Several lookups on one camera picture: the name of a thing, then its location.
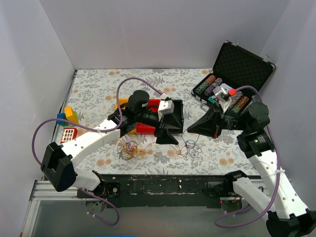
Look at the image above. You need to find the coloured wire bundle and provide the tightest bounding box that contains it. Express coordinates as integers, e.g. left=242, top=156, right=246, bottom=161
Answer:
left=117, top=140, right=154, bottom=160

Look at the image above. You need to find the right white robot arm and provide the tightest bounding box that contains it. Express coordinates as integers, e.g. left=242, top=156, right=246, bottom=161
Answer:
left=188, top=102, right=316, bottom=237

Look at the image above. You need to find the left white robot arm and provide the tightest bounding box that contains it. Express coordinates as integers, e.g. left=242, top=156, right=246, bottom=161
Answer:
left=41, top=90, right=184, bottom=198

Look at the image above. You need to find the black plastic bin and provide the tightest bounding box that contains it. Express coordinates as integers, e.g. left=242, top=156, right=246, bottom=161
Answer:
left=158, top=99, right=184, bottom=134

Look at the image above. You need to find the yellow plastic bin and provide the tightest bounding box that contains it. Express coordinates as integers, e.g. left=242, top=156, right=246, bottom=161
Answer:
left=115, top=98, right=137, bottom=135

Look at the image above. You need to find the red plastic bin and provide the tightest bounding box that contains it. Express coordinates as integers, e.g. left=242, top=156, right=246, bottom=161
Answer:
left=135, top=99, right=160, bottom=134

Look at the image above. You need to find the floral table mat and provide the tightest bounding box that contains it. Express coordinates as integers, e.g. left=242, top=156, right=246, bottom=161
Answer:
left=66, top=69, right=257, bottom=176

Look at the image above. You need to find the black poker chip case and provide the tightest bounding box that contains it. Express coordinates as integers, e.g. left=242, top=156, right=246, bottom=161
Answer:
left=191, top=41, right=276, bottom=106

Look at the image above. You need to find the green toy brick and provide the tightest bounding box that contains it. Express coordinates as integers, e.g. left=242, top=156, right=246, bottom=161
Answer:
left=69, top=111, right=79, bottom=123

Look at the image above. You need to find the yellow toy brick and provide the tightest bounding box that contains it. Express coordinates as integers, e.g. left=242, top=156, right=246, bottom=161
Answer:
left=64, top=106, right=79, bottom=123

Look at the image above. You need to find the red white toy block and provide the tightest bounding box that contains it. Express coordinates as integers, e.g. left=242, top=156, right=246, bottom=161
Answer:
left=60, top=127, right=78, bottom=144

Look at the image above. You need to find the blue toy brick left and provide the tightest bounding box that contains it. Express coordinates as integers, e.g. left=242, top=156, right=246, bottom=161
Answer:
left=57, top=113, right=68, bottom=126

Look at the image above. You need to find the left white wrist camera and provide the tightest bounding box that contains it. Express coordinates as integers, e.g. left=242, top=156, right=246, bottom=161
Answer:
left=158, top=97, right=174, bottom=121

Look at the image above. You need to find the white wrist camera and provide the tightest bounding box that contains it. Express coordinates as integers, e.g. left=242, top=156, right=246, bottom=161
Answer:
left=213, top=86, right=232, bottom=113
left=158, top=97, right=174, bottom=121

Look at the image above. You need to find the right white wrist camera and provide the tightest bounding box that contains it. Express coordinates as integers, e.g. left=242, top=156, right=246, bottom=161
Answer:
left=213, top=86, right=232, bottom=113

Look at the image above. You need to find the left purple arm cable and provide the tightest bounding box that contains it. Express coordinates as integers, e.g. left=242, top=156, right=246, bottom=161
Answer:
left=31, top=77, right=168, bottom=226

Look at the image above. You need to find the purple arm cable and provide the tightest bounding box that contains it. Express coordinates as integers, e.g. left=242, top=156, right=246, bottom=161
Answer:
left=31, top=77, right=168, bottom=226
left=214, top=85, right=281, bottom=228

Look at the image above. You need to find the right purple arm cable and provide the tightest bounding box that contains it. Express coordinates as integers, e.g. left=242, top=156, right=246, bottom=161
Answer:
left=214, top=85, right=281, bottom=228

